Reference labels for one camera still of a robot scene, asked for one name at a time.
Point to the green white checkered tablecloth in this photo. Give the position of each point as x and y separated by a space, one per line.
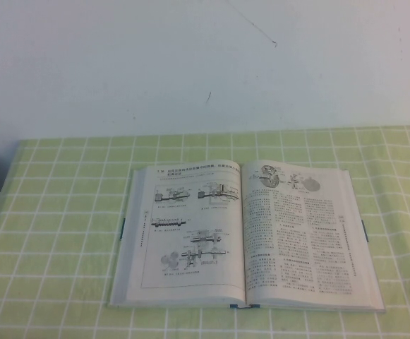
49 247

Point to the technical book with diagrams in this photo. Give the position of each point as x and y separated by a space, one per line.
247 240

